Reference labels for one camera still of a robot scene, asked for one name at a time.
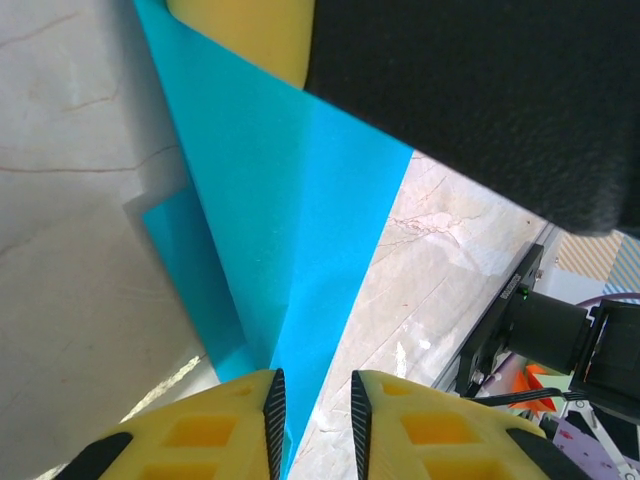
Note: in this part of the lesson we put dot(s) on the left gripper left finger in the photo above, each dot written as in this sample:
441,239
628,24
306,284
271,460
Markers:
190,440

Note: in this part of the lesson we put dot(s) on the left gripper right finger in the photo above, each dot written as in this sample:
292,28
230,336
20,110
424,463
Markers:
440,440

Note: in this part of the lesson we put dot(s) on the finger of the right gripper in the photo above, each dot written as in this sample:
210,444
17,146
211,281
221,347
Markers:
450,75

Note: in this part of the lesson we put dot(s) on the blue paper sheet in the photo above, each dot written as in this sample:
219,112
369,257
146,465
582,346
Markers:
280,200

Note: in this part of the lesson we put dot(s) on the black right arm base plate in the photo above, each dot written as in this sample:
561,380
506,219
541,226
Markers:
487,340

